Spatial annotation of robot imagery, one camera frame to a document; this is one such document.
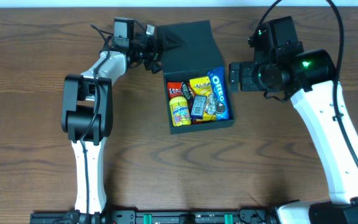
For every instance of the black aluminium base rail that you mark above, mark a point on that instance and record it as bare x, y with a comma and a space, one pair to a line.
116, 215

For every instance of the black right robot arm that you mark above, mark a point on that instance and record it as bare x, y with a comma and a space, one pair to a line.
308, 79

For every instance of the yellow Hacks candy bag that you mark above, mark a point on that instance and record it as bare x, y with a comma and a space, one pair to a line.
202, 86

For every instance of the blue Eclipse mints tin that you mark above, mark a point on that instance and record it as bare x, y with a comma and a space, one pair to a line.
197, 110

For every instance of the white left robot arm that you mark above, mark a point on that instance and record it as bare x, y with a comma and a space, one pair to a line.
87, 105

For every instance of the dark green box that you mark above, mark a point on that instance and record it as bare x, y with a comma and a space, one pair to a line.
190, 51

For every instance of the blue Oreo cookie pack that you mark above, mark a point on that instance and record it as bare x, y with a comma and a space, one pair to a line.
216, 78

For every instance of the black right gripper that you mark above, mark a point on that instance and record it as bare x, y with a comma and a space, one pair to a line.
235, 76

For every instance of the yellow Mentos gum bottle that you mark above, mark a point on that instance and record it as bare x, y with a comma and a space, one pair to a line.
179, 111

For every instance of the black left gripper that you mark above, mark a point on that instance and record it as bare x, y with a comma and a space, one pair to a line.
153, 50

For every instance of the black snack wrapper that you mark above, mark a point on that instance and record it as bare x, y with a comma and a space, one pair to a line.
188, 93

